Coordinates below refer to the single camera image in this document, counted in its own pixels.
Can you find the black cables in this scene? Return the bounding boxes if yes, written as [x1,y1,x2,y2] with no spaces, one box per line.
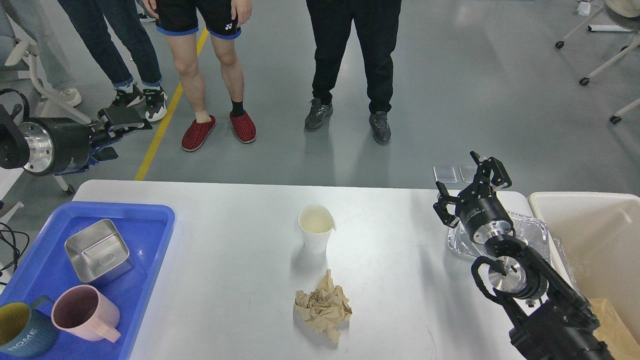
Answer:
[0,222,30,273]

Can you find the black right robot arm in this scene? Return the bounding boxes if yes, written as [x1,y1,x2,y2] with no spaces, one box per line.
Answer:
[433,151,613,360]

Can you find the beige plastic bin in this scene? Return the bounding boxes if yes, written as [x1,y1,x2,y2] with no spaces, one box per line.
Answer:
[528,191,640,340]

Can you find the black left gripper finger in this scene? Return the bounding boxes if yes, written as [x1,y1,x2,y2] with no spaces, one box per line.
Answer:
[89,136,124,163]
[93,106,153,142]

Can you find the aluminium foil tray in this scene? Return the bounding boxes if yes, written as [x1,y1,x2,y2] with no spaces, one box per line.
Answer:
[447,210,551,262]

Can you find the blue and yellow mug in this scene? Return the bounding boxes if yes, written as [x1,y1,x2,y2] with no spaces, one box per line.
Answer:
[0,295,60,358]

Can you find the person in dark jeans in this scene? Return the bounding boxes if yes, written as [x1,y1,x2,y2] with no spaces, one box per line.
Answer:
[58,0,168,122]

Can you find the blue plastic tray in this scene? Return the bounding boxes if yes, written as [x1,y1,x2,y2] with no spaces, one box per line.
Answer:
[1,202,175,360]

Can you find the stainless steel rectangular tray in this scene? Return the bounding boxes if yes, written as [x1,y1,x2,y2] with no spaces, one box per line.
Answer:
[64,218,135,287]

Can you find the person in black trousers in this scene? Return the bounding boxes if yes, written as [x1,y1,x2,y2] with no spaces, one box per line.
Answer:
[304,0,403,146]

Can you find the white paper cup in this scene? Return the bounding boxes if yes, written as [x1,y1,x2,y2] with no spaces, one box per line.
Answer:
[297,203,336,254]

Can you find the crumpled brown paper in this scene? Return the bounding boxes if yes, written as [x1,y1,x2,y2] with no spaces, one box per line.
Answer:
[294,269,353,346]

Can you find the person in black shorts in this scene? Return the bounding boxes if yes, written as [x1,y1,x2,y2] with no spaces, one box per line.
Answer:
[142,0,258,152]

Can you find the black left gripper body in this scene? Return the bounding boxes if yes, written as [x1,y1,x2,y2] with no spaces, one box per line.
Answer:
[19,117,98,176]

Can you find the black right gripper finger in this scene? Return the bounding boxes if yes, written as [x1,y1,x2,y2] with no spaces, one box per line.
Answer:
[433,181,463,229]
[470,151,513,194]

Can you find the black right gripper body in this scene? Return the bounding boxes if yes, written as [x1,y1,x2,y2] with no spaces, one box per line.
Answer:
[458,193,515,245]

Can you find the pink mug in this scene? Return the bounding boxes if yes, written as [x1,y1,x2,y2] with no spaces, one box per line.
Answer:
[51,284,121,343]

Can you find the person in grey trousers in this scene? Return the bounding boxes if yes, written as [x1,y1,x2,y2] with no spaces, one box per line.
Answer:
[1,0,83,107]

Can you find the white chair base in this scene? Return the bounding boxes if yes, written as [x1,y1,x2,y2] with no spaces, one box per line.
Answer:
[553,0,639,89]

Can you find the grey office chair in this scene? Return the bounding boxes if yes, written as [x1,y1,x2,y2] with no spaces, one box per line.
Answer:
[1,0,93,134]

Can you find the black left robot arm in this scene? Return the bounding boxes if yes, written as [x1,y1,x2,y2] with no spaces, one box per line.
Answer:
[0,88,153,177]

